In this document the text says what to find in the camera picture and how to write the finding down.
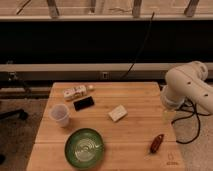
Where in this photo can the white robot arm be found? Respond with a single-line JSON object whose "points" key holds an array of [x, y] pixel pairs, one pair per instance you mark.
{"points": [[187, 81]]}

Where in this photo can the white sponge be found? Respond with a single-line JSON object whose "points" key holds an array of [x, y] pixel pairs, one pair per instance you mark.
{"points": [[117, 113]]}

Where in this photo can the black smartphone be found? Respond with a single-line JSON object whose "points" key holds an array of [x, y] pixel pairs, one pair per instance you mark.
{"points": [[83, 103]]}

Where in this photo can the translucent plastic cup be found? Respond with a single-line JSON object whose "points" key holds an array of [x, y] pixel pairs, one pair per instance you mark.
{"points": [[60, 114]]}

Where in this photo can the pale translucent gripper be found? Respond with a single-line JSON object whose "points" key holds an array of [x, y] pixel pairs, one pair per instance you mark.
{"points": [[168, 115]]}

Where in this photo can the dark red pepper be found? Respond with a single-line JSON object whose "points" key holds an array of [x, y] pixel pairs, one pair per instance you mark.
{"points": [[156, 143]]}

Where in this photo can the black office chair base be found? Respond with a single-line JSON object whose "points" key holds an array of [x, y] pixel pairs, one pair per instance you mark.
{"points": [[20, 113]]}

